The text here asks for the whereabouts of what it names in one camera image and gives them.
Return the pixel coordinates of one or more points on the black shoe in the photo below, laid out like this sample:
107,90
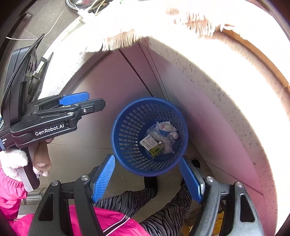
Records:
151,182

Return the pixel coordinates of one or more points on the white power strip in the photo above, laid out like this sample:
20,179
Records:
85,13

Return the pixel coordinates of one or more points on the striped trouser legs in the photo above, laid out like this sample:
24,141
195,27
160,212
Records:
115,213

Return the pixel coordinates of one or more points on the green white carton box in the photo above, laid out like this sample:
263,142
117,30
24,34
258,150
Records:
153,147

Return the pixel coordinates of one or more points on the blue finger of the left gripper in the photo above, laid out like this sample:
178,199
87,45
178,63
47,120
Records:
91,106
73,98

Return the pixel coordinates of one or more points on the blue plastic waste basket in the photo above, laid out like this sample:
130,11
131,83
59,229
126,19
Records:
130,128

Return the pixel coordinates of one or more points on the pink plaid fringed cloth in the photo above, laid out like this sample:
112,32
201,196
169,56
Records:
122,23

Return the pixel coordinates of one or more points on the white plastic bag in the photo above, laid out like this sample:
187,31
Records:
159,136

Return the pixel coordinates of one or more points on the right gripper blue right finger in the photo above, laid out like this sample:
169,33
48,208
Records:
193,179

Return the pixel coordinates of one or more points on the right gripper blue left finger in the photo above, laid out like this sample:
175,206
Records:
100,178

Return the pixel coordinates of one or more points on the pink jacket sleeve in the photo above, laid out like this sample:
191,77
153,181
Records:
57,217

